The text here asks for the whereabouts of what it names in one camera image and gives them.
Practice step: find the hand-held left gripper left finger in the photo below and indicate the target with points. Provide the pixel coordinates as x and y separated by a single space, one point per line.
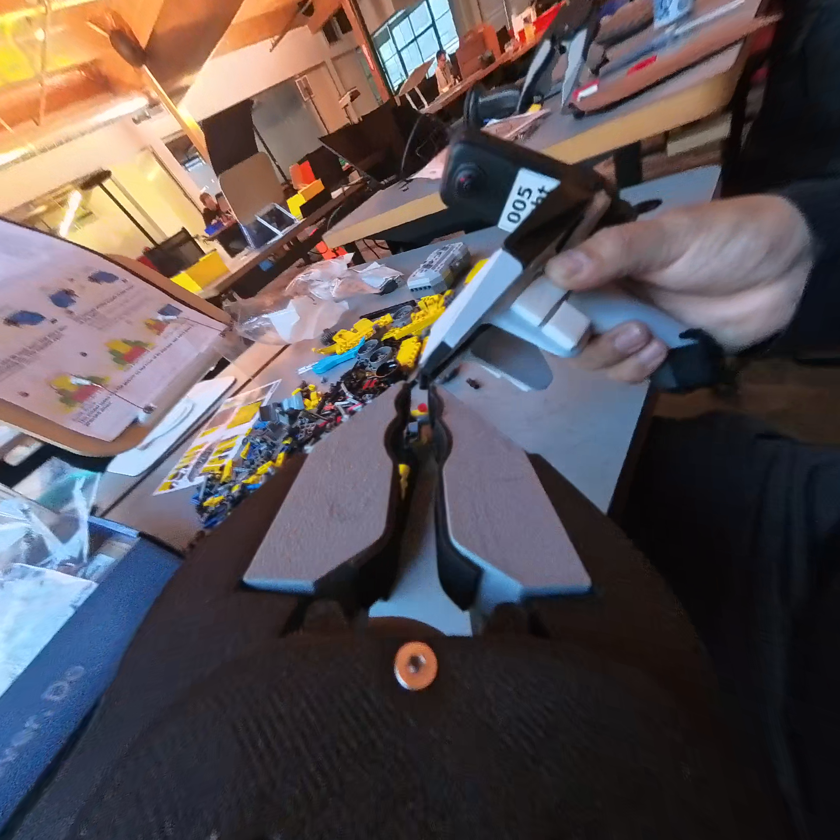
328 505

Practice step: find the wooden board with red tag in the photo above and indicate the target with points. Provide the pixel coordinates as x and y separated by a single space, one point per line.
656 72

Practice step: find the large window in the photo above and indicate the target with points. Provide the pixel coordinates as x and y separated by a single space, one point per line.
413 39

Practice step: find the black headphones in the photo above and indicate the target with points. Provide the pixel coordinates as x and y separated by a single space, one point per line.
492 105

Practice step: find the black floor lamp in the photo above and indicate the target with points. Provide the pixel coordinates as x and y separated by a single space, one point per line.
121 203

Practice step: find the person's right forearm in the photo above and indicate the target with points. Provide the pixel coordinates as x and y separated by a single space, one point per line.
817 262

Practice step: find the crumpled clear plastic bag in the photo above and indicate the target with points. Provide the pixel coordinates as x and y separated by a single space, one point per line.
46 564

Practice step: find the black photo panel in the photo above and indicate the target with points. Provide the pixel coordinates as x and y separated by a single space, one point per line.
228 136

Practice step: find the grey desk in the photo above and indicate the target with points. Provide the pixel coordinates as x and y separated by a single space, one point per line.
558 433

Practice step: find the wooden-edged neighbouring table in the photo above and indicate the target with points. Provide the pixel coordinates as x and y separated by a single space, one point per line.
656 111

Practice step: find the yellow toy vehicle model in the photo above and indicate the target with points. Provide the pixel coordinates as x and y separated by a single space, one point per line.
420 315

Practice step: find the light blue brick piece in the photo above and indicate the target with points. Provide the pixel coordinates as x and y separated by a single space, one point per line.
331 362

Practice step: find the yellow storage bin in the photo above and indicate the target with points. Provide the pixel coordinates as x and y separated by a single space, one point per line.
203 272

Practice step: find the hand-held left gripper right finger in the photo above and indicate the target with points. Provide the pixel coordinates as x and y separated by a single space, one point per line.
505 512

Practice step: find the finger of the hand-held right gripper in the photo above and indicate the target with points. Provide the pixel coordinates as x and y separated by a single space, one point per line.
472 302

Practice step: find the person's right hand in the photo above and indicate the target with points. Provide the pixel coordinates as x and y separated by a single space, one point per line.
709 262

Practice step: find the dark blue cardboard box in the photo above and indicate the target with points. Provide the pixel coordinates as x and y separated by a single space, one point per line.
98 656

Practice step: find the person's black pants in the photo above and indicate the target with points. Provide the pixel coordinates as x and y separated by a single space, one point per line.
754 590

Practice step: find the wooden board with instruction sheet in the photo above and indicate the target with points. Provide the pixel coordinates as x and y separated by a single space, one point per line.
85 341

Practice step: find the pile of small building bricks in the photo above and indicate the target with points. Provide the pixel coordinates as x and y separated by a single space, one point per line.
275 446

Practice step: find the building instruction booklet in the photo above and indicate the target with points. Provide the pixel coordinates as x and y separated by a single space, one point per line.
246 410

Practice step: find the grey battery box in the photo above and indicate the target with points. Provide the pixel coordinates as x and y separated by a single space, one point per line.
438 266

